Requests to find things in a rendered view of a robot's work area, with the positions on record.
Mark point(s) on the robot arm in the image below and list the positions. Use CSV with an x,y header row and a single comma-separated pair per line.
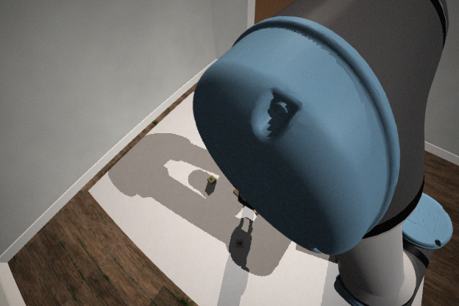
x,y
314,114

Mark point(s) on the tan letter block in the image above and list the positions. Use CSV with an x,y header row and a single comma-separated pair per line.
x,y
239,243
211,179

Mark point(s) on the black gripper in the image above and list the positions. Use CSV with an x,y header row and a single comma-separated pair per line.
x,y
243,201

